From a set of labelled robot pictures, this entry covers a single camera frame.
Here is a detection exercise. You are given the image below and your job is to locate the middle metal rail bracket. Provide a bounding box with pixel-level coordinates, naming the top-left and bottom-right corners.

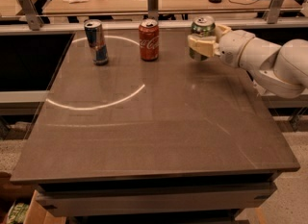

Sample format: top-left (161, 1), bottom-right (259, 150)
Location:
top-left (147, 0), bottom-right (159, 19)

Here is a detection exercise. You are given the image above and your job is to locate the orange coke can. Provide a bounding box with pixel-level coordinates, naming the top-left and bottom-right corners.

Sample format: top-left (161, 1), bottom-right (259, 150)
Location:
top-left (139, 18), bottom-right (159, 61)

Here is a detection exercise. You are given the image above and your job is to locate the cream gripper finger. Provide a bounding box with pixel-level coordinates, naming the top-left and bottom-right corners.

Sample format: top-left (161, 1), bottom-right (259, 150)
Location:
top-left (188, 35), bottom-right (218, 58)
top-left (215, 24), bottom-right (232, 41)

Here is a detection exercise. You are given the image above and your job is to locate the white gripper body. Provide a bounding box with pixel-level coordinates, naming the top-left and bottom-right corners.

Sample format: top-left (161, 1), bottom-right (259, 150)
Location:
top-left (218, 30), bottom-right (255, 68)

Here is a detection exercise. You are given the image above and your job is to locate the left metal rail bracket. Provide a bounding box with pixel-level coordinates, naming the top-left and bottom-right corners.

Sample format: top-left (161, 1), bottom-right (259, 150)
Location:
top-left (17, 0), bottom-right (43, 31)

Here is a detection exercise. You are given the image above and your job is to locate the right metal rail bracket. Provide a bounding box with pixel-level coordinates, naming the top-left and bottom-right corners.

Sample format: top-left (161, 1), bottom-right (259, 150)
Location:
top-left (263, 0), bottom-right (284, 24)

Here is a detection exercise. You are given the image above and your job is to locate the metal rail bracket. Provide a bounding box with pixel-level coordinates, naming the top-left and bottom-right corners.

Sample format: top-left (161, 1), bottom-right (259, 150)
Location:
top-left (263, 0), bottom-right (284, 24)
top-left (147, 0), bottom-right (159, 19)
top-left (17, 0), bottom-right (43, 31)

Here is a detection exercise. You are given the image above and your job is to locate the blue silver energy drink can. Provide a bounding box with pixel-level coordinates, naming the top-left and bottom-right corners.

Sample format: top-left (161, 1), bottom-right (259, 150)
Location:
top-left (84, 19), bottom-right (109, 65)

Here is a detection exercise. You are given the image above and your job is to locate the green snack bag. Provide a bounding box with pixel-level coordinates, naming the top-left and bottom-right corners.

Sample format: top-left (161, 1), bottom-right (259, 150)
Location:
top-left (7, 203), bottom-right (29, 224)

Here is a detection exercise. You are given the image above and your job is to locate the green soda can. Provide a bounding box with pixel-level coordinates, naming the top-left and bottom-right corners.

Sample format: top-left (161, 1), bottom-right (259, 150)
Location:
top-left (188, 15), bottom-right (216, 61)

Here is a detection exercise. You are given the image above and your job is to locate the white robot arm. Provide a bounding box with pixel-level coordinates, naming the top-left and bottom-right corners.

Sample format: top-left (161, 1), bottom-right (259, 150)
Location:
top-left (188, 24), bottom-right (308, 98)

